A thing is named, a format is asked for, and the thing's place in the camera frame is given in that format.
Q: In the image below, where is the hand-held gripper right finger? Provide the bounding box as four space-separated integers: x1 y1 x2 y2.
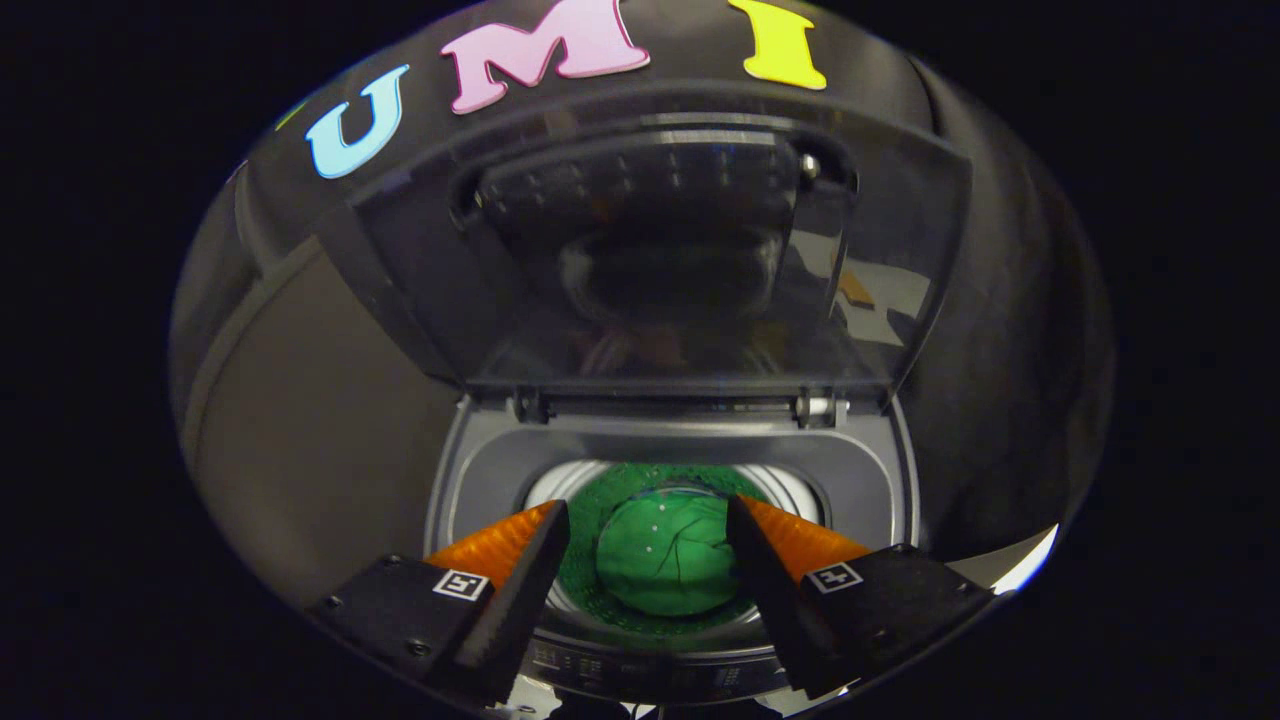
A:
726 493 1001 701

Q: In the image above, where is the dark washing machine lid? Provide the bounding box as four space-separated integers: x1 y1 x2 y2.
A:
310 110 976 401

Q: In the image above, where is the green polo shirt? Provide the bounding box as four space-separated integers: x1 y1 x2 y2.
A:
595 490 746 618

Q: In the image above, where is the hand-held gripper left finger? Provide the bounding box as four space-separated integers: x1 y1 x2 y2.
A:
305 500 573 706

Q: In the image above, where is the grey table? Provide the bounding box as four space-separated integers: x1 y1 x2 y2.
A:
185 235 471 611

